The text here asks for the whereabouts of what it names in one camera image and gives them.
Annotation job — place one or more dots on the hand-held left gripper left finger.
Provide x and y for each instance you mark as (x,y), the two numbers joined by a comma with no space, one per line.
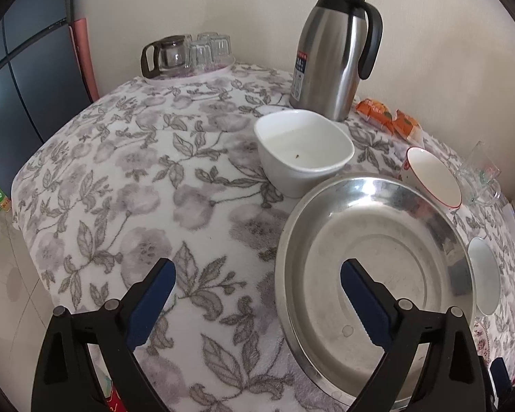
(154,300)

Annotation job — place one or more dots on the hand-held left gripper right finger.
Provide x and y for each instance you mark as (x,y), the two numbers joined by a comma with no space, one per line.
(364,304)

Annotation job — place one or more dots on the large stainless steel plate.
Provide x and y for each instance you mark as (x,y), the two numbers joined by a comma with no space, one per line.
(390,240)

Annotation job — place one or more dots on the small white plate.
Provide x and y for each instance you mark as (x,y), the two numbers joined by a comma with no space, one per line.
(485,274)

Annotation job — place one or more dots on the strawberry print bowl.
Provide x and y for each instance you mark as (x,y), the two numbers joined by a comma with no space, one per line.
(433,176)

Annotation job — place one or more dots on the white square bowl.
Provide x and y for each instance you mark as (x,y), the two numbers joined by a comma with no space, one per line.
(300,146)

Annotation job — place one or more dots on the red embroidered cloth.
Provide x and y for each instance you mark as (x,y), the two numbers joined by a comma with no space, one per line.
(115,401)

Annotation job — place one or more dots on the grey floral tablecloth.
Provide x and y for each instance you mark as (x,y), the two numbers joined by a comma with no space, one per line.
(133,180)

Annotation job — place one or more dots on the clear glass mug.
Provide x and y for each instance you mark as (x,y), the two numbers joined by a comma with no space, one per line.
(478,176)

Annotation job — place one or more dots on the orange snack packet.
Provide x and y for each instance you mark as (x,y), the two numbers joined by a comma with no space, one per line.
(374,113)
(407,126)

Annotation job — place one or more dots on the dark blue cabinet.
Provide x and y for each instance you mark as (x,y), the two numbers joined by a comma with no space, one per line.
(17,94)

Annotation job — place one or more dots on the small clear glass cup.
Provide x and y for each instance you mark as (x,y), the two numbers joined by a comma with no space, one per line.
(201,56)
(221,49)
(207,37)

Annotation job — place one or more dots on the pink rolled mat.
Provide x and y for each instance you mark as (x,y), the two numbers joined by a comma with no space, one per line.
(85,60)

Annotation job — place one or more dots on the stainless steel thermos jug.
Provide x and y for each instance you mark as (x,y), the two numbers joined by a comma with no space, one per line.
(330,51)

